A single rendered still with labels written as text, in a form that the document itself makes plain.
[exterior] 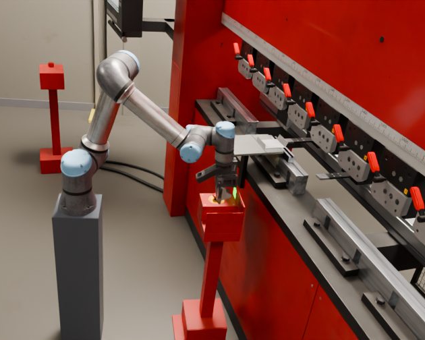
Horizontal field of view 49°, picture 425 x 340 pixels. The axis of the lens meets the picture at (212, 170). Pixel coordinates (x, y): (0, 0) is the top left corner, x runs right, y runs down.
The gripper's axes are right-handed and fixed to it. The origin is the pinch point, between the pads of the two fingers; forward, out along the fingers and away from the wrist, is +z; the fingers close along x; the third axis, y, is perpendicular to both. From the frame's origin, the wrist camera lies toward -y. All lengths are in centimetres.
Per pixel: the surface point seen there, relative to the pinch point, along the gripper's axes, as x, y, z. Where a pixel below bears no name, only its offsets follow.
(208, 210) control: 4.5, -2.9, 7.4
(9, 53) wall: 293, -144, 19
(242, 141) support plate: 24.4, 15.4, -15.0
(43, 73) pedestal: 163, -93, -3
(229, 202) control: 7.3, 6.7, 6.3
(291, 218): -18.2, 26.2, -1.6
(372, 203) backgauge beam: -17, 61, -5
